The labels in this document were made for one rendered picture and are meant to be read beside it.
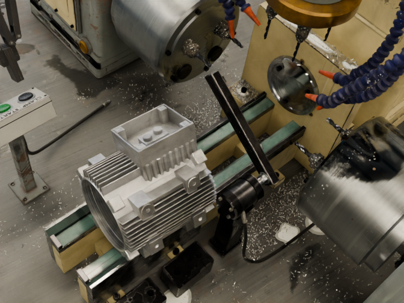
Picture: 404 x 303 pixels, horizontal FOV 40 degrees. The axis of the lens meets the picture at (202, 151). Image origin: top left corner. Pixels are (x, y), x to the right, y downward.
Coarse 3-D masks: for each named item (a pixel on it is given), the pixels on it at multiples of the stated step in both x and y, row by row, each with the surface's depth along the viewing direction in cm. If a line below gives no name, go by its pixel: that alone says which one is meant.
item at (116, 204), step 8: (200, 152) 103; (192, 160) 103; (200, 160) 103; (80, 168) 104; (80, 176) 104; (112, 200) 95; (120, 200) 96; (112, 208) 95; (120, 208) 95; (208, 208) 110; (96, 224) 112; (128, 256) 102; (136, 256) 103
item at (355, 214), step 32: (384, 128) 104; (320, 160) 109; (352, 160) 100; (384, 160) 99; (320, 192) 103; (352, 192) 99; (384, 192) 97; (320, 224) 107; (352, 224) 100; (384, 224) 97; (352, 256) 105; (384, 256) 99
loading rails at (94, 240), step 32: (256, 96) 136; (224, 128) 130; (256, 128) 139; (288, 128) 133; (224, 160) 139; (288, 160) 140; (64, 224) 111; (64, 256) 113; (160, 256) 119; (96, 288) 105
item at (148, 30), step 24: (120, 0) 125; (144, 0) 121; (168, 0) 119; (192, 0) 118; (216, 0) 121; (120, 24) 128; (144, 24) 122; (168, 24) 118; (192, 24) 120; (216, 24) 127; (144, 48) 125; (168, 48) 121; (192, 48) 122; (216, 48) 134; (168, 72) 128; (192, 72) 135
